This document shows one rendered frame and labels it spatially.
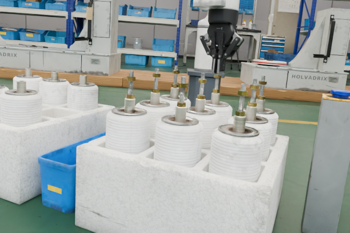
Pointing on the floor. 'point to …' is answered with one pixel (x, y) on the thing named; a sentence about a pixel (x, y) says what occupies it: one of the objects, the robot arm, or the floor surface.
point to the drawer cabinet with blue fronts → (266, 43)
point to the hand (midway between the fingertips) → (218, 66)
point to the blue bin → (61, 176)
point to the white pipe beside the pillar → (273, 2)
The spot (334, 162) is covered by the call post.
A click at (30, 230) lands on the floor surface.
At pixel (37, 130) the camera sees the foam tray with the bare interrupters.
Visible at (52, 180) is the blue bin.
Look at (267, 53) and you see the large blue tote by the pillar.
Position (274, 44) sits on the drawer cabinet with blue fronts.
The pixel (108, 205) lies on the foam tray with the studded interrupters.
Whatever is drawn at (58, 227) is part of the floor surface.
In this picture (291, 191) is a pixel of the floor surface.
